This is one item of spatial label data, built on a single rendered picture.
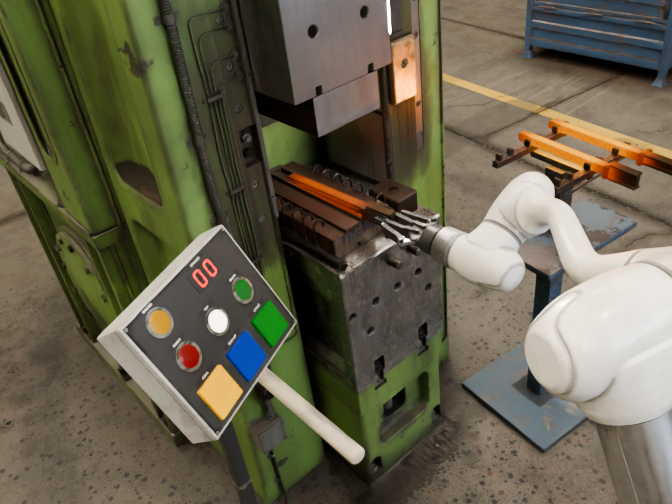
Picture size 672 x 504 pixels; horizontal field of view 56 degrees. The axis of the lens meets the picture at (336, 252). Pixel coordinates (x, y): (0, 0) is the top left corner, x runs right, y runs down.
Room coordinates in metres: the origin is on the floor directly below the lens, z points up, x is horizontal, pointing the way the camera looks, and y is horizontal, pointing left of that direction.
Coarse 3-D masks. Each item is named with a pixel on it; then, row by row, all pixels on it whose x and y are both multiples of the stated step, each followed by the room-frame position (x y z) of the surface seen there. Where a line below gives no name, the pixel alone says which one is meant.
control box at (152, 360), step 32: (192, 256) 1.04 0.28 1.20; (224, 256) 1.08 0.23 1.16; (160, 288) 0.95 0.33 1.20; (192, 288) 0.99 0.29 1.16; (224, 288) 1.03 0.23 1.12; (256, 288) 1.07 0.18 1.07; (128, 320) 0.87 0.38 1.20; (192, 320) 0.93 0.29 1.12; (288, 320) 1.06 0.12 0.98; (128, 352) 0.84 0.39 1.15; (160, 352) 0.85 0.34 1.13; (224, 352) 0.92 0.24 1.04; (160, 384) 0.82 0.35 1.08; (192, 384) 0.84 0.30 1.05; (192, 416) 0.80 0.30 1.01
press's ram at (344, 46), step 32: (256, 0) 1.37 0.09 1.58; (288, 0) 1.33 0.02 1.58; (320, 0) 1.38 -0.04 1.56; (352, 0) 1.43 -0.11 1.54; (384, 0) 1.49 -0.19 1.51; (256, 32) 1.39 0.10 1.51; (288, 32) 1.32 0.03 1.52; (320, 32) 1.37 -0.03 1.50; (352, 32) 1.42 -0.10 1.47; (384, 32) 1.48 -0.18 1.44; (256, 64) 1.41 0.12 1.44; (288, 64) 1.31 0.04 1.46; (320, 64) 1.36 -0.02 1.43; (352, 64) 1.42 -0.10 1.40; (384, 64) 1.48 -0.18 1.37; (288, 96) 1.33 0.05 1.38
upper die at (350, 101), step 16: (352, 80) 1.42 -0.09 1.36; (368, 80) 1.44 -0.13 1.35; (256, 96) 1.53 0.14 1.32; (320, 96) 1.36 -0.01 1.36; (336, 96) 1.38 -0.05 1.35; (352, 96) 1.41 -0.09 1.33; (368, 96) 1.44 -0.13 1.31; (272, 112) 1.48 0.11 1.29; (288, 112) 1.43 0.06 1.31; (304, 112) 1.37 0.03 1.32; (320, 112) 1.35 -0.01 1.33; (336, 112) 1.38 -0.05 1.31; (352, 112) 1.41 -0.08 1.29; (368, 112) 1.44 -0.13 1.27; (304, 128) 1.38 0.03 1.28; (320, 128) 1.35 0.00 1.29; (336, 128) 1.38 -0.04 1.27
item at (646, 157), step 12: (552, 120) 1.77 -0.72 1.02; (564, 132) 1.72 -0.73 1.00; (576, 132) 1.68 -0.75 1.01; (588, 132) 1.66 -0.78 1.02; (600, 144) 1.60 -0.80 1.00; (612, 144) 1.57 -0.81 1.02; (624, 144) 1.56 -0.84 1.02; (636, 156) 1.50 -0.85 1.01; (648, 156) 1.47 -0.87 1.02; (660, 156) 1.46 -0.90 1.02; (660, 168) 1.44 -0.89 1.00
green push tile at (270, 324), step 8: (264, 304) 1.05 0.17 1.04; (272, 304) 1.06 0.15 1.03; (264, 312) 1.03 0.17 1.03; (272, 312) 1.05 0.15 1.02; (256, 320) 1.01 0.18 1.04; (264, 320) 1.02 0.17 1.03; (272, 320) 1.03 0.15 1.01; (280, 320) 1.04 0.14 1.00; (256, 328) 1.00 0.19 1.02; (264, 328) 1.00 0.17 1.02; (272, 328) 1.02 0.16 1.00; (280, 328) 1.03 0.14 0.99; (264, 336) 0.99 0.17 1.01; (272, 336) 1.00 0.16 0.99; (280, 336) 1.01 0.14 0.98; (272, 344) 0.99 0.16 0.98
